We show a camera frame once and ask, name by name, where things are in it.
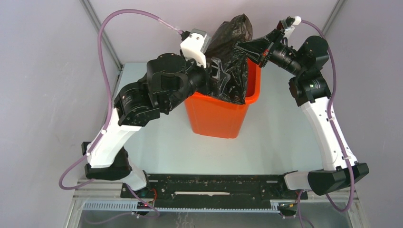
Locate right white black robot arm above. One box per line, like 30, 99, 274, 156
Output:
234, 17, 369, 199

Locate orange plastic trash bin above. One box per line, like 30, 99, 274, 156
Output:
184, 60, 261, 139

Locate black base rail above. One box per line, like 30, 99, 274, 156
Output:
136, 173, 298, 209

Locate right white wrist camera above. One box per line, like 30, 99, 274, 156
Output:
276, 16, 302, 39

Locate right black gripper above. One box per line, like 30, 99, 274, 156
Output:
235, 29, 304, 76

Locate black plastic trash bag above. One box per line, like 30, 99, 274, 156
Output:
198, 14, 253, 105

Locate aluminium frame post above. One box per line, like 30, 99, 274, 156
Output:
79, 0, 124, 70
322, 0, 348, 36

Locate small circuit board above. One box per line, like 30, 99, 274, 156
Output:
136, 202, 153, 210

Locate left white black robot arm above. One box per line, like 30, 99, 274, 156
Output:
83, 53, 230, 198

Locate right aluminium frame post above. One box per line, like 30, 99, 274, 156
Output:
322, 0, 348, 36

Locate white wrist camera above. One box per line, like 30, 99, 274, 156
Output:
276, 16, 302, 39
180, 28, 211, 68

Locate left aluminium frame post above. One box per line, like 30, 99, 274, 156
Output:
79, 0, 124, 70

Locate white slotted cable duct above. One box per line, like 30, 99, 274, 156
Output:
83, 200, 297, 213

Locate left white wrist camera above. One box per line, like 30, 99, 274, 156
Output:
180, 28, 211, 68

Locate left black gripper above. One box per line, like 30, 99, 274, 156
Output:
164, 52, 230, 112

